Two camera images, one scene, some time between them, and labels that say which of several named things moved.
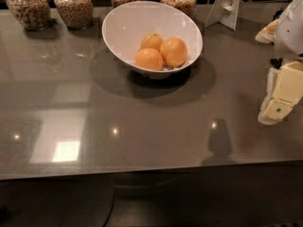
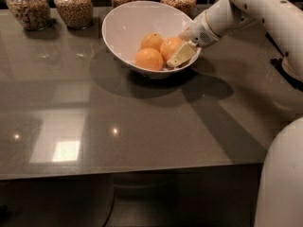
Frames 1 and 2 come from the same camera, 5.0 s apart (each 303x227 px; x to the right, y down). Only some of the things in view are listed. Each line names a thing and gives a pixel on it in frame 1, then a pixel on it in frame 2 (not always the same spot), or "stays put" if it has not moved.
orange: x=174 y=52 stays put
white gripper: x=291 y=28 → x=201 y=32
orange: x=150 y=59 stays put
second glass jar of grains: x=75 y=3 stays put
